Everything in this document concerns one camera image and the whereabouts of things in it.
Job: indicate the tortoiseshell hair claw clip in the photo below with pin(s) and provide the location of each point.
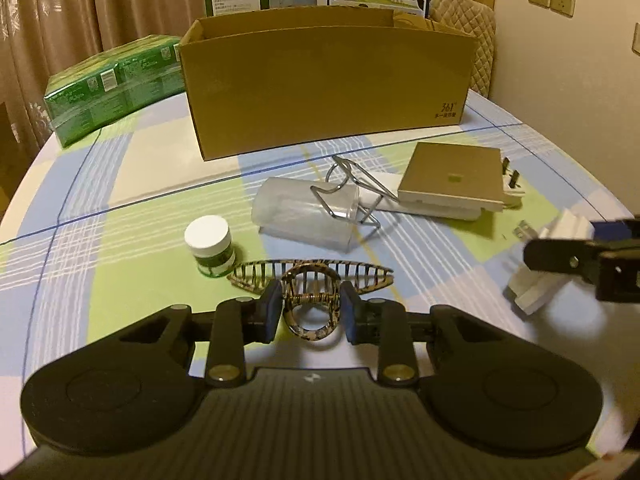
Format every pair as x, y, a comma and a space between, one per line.
310, 310

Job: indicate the white wall plug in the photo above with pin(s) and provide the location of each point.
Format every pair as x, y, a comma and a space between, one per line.
512, 192

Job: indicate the beige quilted chair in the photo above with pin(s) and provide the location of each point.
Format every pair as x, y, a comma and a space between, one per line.
477, 45

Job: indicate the gold box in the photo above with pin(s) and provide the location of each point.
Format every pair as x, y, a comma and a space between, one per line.
450, 170

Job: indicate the translucent plastic cup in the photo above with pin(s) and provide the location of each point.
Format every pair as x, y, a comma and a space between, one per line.
290, 215

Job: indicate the white power adapter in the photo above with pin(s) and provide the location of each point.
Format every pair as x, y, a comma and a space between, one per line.
537, 290

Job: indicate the cardboard box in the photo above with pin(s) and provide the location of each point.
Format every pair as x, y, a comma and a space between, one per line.
325, 90

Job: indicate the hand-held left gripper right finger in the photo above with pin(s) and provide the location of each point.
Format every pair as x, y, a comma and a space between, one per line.
350, 310

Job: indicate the beige curtain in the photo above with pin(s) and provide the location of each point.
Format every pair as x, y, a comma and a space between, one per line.
100, 5

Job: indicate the checked tablecloth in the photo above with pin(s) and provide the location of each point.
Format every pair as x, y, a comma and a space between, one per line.
140, 240

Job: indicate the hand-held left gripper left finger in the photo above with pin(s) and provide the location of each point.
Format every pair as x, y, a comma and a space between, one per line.
272, 307

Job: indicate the white oblong case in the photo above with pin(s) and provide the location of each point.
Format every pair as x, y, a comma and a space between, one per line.
385, 182

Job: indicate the green shrink-wrapped carton pack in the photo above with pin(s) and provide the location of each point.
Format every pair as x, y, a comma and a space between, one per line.
100, 95

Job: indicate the white-lidded green jar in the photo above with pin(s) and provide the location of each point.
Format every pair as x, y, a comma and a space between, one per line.
207, 240

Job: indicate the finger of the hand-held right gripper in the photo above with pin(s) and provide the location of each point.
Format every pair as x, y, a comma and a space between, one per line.
560, 256
612, 230

